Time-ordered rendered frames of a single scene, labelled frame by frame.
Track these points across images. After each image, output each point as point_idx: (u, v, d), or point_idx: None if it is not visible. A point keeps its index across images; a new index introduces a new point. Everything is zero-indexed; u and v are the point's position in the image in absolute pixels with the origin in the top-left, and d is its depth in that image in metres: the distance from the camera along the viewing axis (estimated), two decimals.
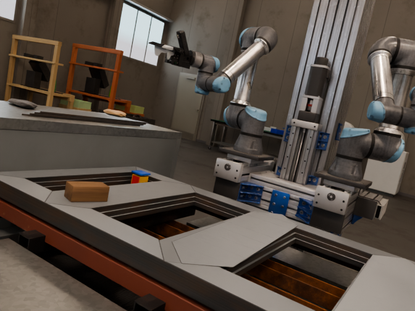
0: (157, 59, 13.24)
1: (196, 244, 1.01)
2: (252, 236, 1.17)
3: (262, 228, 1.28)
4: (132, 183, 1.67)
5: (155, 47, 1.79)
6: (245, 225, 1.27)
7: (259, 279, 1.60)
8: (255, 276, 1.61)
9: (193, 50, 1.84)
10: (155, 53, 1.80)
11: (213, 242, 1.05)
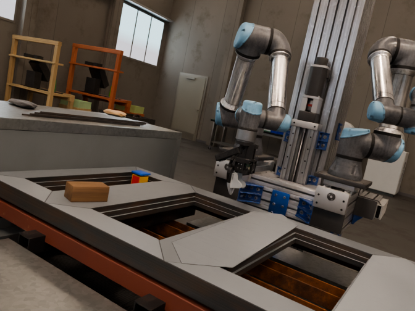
0: (157, 59, 13.24)
1: (196, 245, 1.01)
2: (252, 237, 1.17)
3: (262, 228, 1.28)
4: (132, 183, 1.67)
5: None
6: (245, 225, 1.27)
7: (259, 279, 1.60)
8: (255, 276, 1.61)
9: None
10: (243, 187, 1.47)
11: (213, 242, 1.05)
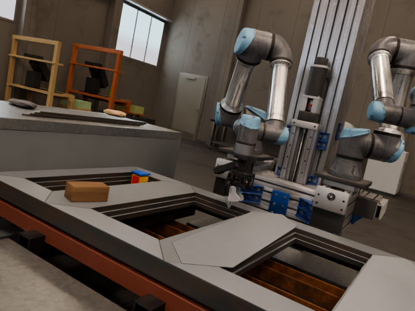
0: (157, 59, 13.24)
1: (196, 245, 1.01)
2: (252, 237, 1.17)
3: (262, 228, 1.28)
4: (132, 183, 1.67)
5: None
6: (245, 225, 1.27)
7: (259, 279, 1.60)
8: (255, 276, 1.61)
9: None
10: (241, 200, 1.48)
11: (213, 242, 1.05)
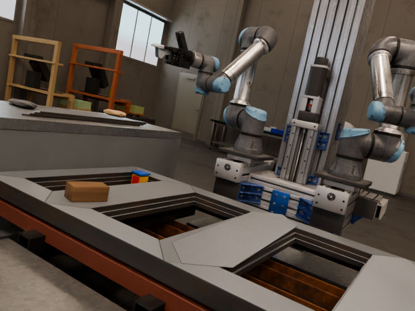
0: (157, 59, 13.24)
1: (196, 245, 1.01)
2: (252, 237, 1.17)
3: (262, 228, 1.28)
4: (132, 183, 1.67)
5: (156, 48, 1.74)
6: (245, 225, 1.27)
7: (259, 279, 1.60)
8: (255, 276, 1.61)
9: (192, 50, 1.83)
10: (155, 55, 1.75)
11: (213, 242, 1.05)
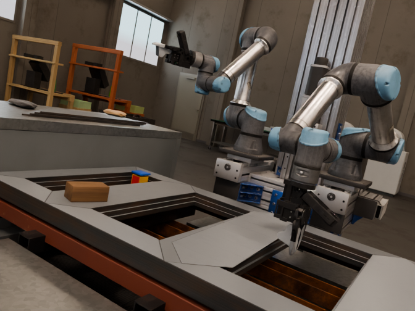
0: (157, 59, 13.24)
1: (196, 245, 1.01)
2: (252, 237, 1.17)
3: (262, 228, 1.28)
4: (132, 183, 1.67)
5: (157, 47, 1.75)
6: (245, 225, 1.27)
7: (259, 279, 1.60)
8: (255, 276, 1.61)
9: (193, 50, 1.83)
10: (156, 53, 1.76)
11: (213, 242, 1.05)
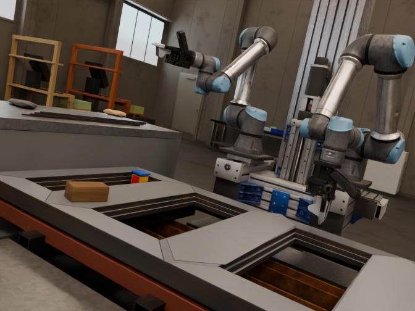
0: (157, 59, 13.24)
1: (190, 242, 1.02)
2: (249, 235, 1.18)
3: (259, 227, 1.29)
4: (132, 183, 1.67)
5: (157, 47, 1.75)
6: (242, 224, 1.28)
7: (259, 279, 1.60)
8: (255, 276, 1.61)
9: (193, 50, 1.84)
10: (156, 53, 1.76)
11: (209, 240, 1.06)
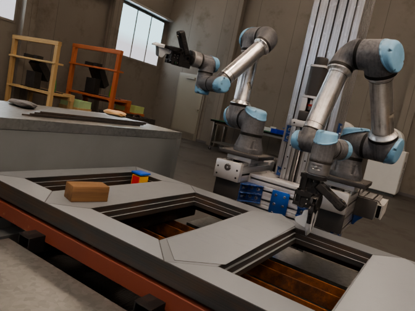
0: (157, 59, 13.24)
1: (190, 242, 1.02)
2: (249, 235, 1.18)
3: (259, 227, 1.29)
4: (132, 183, 1.67)
5: (157, 47, 1.75)
6: (242, 224, 1.28)
7: (259, 279, 1.60)
8: (255, 276, 1.61)
9: (193, 50, 1.83)
10: (156, 53, 1.76)
11: (209, 240, 1.06)
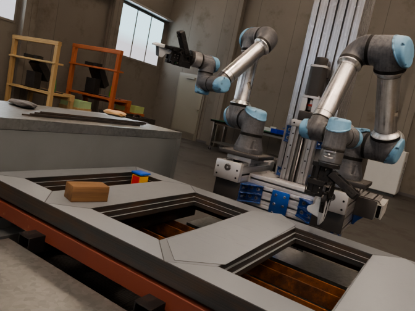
0: (157, 59, 13.24)
1: (190, 242, 1.02)
2: (249, 235, 1.18)
3: (259, 227, 1.29)
4: (132, 183, 1.67)
5: (157, 47, 1.75)
6: (242, 224, 1.28)
7: (259, 279, 1.60)
8: (255, 276, 1.61)
9: (193, 50, 1.84)
10: (156, 53, 1.76)
11: (209, 240, 1.06)
